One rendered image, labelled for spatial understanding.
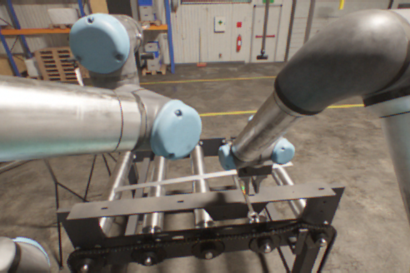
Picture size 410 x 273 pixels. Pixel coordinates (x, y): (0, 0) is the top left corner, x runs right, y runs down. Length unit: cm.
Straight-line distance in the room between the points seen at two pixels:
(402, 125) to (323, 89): 13
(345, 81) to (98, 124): 30
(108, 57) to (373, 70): 34
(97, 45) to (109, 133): 15
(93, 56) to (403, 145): 46
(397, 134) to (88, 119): 41
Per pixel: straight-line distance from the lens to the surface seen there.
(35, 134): 23
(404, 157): 44
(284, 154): 68
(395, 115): 43
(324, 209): 133
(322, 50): 35
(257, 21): 1018
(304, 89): 35
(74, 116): 23
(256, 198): 105
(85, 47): 36
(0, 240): 51
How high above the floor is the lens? 190
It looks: 29 degrees down
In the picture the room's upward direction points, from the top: 1 degrees counter-clockwise
